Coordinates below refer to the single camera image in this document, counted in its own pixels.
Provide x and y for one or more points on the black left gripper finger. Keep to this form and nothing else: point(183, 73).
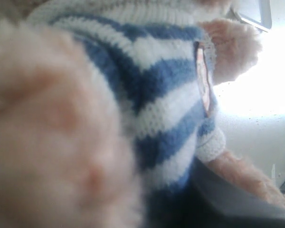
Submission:
point(216, 203)

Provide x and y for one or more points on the tan teddy bear striped sweater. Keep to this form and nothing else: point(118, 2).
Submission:
point(104, 105)

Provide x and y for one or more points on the white rectangular plastic tray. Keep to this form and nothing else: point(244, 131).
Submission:
point(254, 12)

